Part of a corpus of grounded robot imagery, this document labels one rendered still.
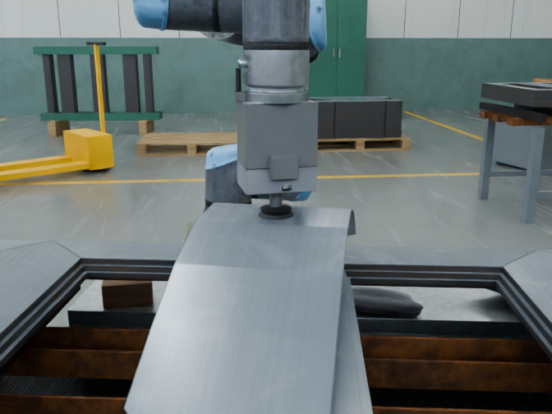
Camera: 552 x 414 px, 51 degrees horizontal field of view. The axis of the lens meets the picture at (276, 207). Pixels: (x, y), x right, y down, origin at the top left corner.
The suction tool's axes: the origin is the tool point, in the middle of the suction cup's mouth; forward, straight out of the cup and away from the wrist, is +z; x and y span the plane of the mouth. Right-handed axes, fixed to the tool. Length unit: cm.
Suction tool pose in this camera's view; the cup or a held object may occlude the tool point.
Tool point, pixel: (275, 223)
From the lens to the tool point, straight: 71.6
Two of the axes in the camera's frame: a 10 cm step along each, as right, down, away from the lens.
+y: 9.7, -0.6, 2.2
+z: 0.0, 9.6, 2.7
